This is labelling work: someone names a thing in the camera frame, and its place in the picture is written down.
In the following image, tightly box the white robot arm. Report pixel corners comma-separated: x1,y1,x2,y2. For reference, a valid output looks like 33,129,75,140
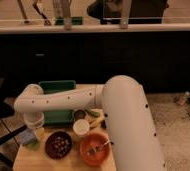
14,75,167,171

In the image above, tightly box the green plastic cup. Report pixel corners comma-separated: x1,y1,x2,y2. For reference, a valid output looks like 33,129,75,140
26,142,40,150

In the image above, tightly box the white paper cup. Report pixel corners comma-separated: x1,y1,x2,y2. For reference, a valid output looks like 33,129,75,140
73,119,90,136

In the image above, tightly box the dark bowl with nuts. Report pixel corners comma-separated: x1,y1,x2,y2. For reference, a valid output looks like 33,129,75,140
45,131,72,159

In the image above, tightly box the green plastic tray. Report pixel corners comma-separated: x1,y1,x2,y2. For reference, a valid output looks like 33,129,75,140
39,80,76,126

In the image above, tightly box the small dark tin can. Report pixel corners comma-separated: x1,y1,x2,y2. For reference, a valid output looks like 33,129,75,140
74,110,86,121

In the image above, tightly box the metal fork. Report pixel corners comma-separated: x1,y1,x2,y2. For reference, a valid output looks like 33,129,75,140
87,140,111,156

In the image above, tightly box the orange bowl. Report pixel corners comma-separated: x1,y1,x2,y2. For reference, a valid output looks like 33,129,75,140
79,133,110,167

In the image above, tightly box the green cucumber toy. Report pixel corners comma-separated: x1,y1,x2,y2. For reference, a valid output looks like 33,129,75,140
85,109,100,117

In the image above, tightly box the green box on shelf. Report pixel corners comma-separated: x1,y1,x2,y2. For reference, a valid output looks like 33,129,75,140
55,16,83,25

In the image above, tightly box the black chair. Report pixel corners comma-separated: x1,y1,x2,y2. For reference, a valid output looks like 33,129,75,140
87,0,169,24

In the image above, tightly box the dish brush white handle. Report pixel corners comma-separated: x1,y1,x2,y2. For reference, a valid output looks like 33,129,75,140
101,120,106,129

